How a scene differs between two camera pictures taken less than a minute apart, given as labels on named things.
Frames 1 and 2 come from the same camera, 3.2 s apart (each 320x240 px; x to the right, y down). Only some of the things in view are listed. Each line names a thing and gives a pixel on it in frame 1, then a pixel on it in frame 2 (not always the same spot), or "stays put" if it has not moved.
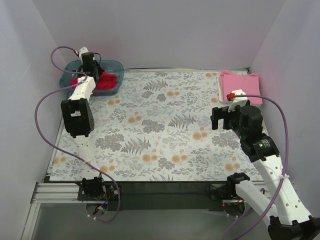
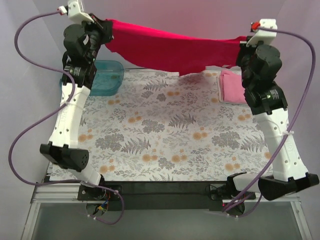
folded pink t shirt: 249,82 stays put
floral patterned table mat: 156,126 stays put
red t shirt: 106,81 to 184,52
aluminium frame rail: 63,193 stays put
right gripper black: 222,119 to 243,50
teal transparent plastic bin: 111,66 stays put
